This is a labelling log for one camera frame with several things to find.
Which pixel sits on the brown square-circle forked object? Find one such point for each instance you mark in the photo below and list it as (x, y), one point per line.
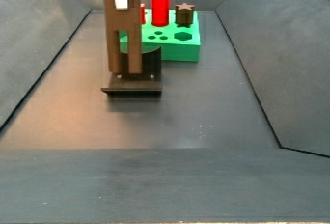
(123, 20)

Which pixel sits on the green shape-sorter fixture block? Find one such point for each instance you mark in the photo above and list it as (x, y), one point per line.
(179, 42)

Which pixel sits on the black curved regrasp stand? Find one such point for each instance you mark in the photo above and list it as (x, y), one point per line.
(145, 82)

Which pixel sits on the red rectangular block peg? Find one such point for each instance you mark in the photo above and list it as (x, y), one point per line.
(141, 14)

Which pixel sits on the red cylinder peg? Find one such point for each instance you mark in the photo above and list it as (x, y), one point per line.
(159, 7)

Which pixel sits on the brown star peg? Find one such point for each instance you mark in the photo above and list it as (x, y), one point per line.
(184, 14)

